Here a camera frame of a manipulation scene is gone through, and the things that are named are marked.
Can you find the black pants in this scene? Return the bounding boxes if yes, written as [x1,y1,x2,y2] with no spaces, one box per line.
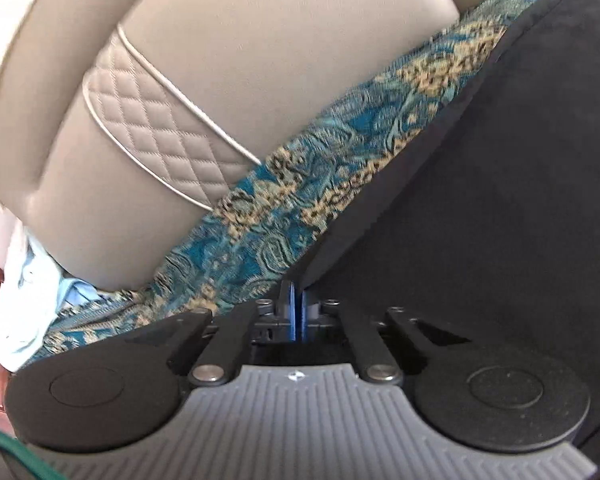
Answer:
[285,0,600,461]

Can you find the teal paisley sofa throw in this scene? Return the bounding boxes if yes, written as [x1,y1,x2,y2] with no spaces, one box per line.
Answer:
[35,0,540,359]

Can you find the light blue cloth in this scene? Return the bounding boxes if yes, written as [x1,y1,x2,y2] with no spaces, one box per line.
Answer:
[0,221,102,372]

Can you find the beige leather sofa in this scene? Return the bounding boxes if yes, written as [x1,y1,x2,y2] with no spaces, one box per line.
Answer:
[0,0,482,290]

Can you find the green cable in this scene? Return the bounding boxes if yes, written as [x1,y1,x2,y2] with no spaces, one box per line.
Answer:
[0,422,67,480]

